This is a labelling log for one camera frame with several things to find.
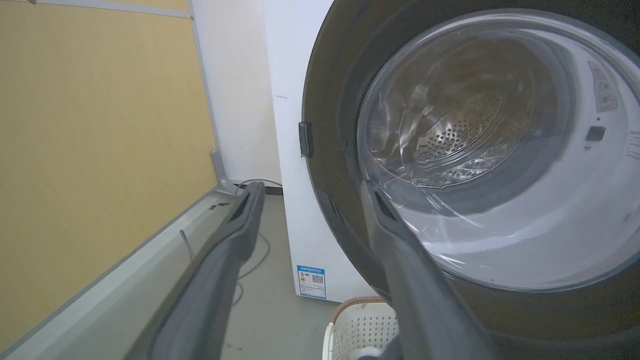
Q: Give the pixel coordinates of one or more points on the white plastic laundry basket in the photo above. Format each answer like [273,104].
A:
[357,330]

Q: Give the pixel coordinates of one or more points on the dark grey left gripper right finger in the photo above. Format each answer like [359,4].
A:
[425,295]

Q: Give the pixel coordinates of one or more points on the white washing machine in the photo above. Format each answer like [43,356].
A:
[295,150]

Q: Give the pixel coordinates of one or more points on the blue energy label sticker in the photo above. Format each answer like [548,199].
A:
[311,282]

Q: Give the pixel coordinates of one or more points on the round glass washing machine door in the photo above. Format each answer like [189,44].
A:
[500,150]

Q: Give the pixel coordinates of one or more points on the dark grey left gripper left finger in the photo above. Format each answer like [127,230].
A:
[210,280]

